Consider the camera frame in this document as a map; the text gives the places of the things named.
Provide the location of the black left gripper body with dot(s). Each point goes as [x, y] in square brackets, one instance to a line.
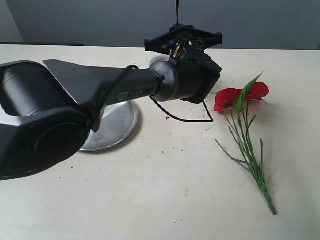
[183, 42]

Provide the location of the stainless steel spork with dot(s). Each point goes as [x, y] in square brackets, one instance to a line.
[177, 8]

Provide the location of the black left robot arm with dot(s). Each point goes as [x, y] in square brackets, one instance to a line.
[48, 109]

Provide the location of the red artificial flower with stems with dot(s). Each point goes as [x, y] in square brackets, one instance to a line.
[242, 146]

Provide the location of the round stainless steel plate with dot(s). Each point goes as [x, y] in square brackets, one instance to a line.
[117, 124]

